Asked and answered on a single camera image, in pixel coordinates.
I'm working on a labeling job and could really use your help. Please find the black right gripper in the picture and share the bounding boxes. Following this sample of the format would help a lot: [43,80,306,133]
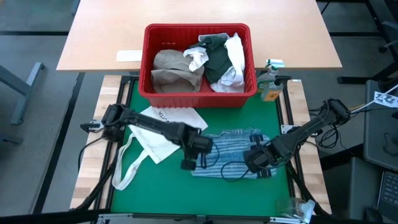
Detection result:
[243,134,285,179]

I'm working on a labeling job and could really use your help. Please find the grey metal table leg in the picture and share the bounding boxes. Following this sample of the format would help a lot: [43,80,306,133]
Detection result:
[0,62,47,126]

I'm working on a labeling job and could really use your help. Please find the white cable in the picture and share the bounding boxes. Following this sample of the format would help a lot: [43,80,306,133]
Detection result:
[349,83,398,116]

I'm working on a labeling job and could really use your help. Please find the dark green garment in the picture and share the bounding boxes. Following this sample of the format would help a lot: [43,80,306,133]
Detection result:
[190,34,234,85]

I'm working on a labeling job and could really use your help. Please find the green spray bottle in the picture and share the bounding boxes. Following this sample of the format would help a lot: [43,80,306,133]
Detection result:
[256,58,285,94]

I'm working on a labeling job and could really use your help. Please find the beige trousers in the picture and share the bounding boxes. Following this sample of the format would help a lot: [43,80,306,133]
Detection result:
[150,49,206,93]

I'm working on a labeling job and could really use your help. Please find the grey side table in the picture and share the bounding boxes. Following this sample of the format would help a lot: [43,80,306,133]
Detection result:
[363,79,398,172]

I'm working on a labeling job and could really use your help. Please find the black aluminium table frame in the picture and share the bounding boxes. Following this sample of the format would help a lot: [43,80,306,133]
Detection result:
[70,74,332,224]

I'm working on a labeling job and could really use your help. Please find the dark keyboard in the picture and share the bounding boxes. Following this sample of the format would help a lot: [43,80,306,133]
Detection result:
[376,170,398,215]

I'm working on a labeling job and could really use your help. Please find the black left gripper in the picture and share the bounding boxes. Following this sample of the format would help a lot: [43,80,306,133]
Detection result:
[180,127,214,171]

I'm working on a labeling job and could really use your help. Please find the white paper label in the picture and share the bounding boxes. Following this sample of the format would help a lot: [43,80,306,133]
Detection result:
[116,49,144,63]

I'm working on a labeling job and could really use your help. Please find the black cable bundle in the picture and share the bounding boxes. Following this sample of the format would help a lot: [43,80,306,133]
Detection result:
[309,107,345,150]

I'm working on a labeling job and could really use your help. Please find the green table mat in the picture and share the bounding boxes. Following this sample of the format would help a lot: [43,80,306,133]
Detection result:
[110,77,292,218]

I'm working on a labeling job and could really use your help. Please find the white printed tote bag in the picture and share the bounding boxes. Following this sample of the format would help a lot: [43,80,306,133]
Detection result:
[111,105,209,192]

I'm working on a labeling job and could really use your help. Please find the blue striped garment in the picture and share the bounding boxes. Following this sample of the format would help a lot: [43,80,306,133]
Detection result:
[190,129,277,180]

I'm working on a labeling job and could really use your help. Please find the black desk leg frame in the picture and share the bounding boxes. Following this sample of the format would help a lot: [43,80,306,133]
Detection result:
[337,0,398,85]

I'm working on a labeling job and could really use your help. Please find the small crumpled white cloth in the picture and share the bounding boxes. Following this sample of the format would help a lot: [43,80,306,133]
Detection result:
[183,45,210,72]

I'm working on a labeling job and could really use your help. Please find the red plastic laundry bin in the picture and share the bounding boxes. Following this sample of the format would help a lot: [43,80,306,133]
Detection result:
[137,22,258,109]

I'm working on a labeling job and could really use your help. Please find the clear plastic spray bottle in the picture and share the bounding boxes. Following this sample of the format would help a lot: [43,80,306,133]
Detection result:
[275,196,317,223]

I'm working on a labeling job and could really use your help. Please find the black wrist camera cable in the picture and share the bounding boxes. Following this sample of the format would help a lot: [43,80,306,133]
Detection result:
[220,161,249,183]
[198,151,220,170]

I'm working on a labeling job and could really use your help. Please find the white printed paper tag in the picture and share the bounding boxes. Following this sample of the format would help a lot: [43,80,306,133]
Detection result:
[374,90,398,109]

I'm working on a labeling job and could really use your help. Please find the light wooden desk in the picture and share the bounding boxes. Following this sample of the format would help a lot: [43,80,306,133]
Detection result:
[55,0,343,73]

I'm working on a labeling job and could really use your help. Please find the silver aluminium rail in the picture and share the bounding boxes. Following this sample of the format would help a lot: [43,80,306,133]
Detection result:
[96,212,208,222]

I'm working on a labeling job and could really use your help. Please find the orange soap pump bottle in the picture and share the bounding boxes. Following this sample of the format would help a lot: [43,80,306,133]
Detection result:
[260,75,293,103]

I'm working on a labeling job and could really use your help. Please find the large white shirt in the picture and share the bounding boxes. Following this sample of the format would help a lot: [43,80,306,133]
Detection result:
[198,32,246,94]

